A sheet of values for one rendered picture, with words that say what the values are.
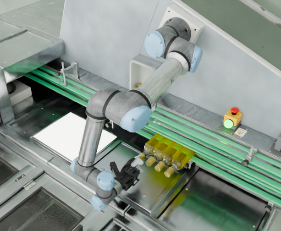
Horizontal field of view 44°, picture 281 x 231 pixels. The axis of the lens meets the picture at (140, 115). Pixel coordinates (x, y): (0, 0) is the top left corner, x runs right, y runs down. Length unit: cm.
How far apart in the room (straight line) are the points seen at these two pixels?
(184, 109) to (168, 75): 51
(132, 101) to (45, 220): 82
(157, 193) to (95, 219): 34
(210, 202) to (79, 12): 136
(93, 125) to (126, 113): 20
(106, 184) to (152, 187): 41
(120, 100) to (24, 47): 127
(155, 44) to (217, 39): 33
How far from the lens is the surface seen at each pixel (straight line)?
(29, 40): 254
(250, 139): 179
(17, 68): 229
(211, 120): 186
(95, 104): 133
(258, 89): 174
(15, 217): 187
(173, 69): 145
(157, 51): 156
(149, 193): 183
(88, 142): 146
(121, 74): 220
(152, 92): 135
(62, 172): 196
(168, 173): 174
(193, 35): 172
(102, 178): 151
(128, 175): 170
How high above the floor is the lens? 220
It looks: 40 degrees down
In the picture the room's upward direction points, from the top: 129 degrees counter-clockwise
